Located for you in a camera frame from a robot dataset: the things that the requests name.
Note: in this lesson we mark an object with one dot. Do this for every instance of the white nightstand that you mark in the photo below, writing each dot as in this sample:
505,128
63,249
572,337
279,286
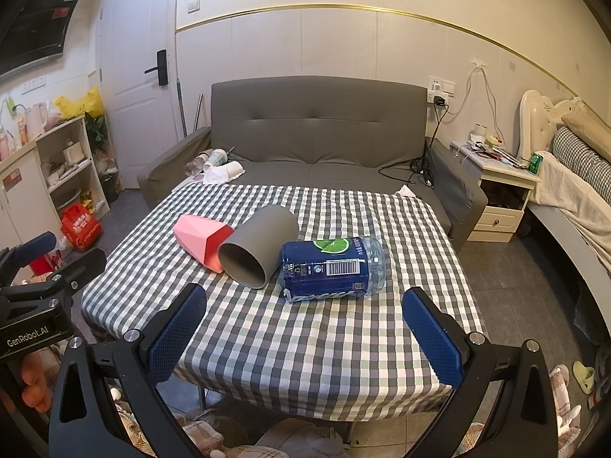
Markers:
501,200

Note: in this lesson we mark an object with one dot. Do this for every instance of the green mop stick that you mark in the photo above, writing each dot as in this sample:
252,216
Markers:
181,109

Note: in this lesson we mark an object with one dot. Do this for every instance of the grey cup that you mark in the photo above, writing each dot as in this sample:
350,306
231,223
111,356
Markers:
260,243

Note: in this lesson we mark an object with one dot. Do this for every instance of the white bed headboard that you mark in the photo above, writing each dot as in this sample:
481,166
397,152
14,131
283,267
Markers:
537,114

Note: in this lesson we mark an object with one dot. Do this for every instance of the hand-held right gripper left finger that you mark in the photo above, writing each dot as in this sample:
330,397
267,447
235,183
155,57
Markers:
175,336

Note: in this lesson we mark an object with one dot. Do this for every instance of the grey checkered tablecloth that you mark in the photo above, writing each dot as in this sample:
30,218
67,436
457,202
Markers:
305,358

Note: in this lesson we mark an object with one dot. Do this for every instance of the beige pillow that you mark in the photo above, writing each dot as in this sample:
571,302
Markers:
589,131

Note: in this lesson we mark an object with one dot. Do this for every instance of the white open shelf unit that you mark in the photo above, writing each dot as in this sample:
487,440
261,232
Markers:
71,167

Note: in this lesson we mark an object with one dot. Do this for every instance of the cream blanket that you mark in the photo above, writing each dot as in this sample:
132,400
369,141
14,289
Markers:
577,205

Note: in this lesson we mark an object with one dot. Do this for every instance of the metal stick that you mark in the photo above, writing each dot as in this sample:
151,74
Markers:
197,112

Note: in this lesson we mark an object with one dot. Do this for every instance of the grey sofa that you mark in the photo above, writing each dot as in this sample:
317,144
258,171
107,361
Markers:
315,124

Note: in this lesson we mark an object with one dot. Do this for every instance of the grey shoe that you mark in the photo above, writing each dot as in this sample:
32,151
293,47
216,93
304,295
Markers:
305,439

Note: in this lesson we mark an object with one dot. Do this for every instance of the green can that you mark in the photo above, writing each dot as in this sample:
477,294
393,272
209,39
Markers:
536,164

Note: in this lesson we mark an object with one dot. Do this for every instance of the pink faceted cup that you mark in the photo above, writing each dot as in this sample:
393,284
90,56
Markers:
198,236

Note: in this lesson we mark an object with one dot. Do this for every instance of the yellow plastic bag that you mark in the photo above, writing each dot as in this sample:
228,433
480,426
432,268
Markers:
79,105

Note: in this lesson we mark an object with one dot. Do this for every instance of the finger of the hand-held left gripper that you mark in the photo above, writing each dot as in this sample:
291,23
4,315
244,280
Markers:
40,244
79,265

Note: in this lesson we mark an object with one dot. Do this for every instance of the plush slipper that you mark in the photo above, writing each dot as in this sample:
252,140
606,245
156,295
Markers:
563,400

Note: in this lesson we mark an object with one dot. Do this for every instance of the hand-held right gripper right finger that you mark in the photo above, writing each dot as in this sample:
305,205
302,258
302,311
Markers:
432,338

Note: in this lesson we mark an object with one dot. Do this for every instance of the white door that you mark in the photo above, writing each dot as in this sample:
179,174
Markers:
133,119

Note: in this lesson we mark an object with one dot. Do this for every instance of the white tissue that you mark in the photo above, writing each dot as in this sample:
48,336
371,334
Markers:
406,191

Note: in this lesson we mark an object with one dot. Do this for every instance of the blue label plastic bottle cup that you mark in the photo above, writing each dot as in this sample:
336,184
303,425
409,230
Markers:
329,267

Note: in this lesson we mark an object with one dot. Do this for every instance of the pale green slipper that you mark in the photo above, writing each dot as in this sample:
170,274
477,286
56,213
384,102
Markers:
583,378

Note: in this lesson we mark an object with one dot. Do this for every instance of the person's left hand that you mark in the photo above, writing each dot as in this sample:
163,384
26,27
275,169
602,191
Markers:
33,384

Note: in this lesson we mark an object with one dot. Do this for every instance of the red bag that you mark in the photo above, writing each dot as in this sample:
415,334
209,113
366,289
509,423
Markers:
81,229

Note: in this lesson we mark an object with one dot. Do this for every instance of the black charger plug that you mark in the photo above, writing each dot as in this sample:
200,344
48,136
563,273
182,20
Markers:
440,101

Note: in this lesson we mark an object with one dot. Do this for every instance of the printed paper cup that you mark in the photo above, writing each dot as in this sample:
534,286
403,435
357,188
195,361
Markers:
218,158

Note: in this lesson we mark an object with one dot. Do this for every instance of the checkered pillow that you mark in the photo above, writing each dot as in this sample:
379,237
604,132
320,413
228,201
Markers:
584,160

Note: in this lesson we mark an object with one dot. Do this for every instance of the white paper cup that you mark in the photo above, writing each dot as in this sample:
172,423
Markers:
234,171

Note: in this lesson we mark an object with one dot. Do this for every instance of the white wall outlet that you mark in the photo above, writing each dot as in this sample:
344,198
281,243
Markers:
441,87

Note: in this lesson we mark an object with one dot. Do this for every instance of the pink kettle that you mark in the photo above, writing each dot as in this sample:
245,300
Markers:
34,119

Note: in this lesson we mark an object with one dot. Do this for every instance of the black range hood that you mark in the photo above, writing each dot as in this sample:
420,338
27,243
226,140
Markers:
33,33

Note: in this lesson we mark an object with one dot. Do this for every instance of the white kitchen cabinet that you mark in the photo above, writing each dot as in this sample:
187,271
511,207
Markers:
19,195

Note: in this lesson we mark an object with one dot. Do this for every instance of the white wall switch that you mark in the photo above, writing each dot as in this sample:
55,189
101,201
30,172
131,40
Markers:
193,5

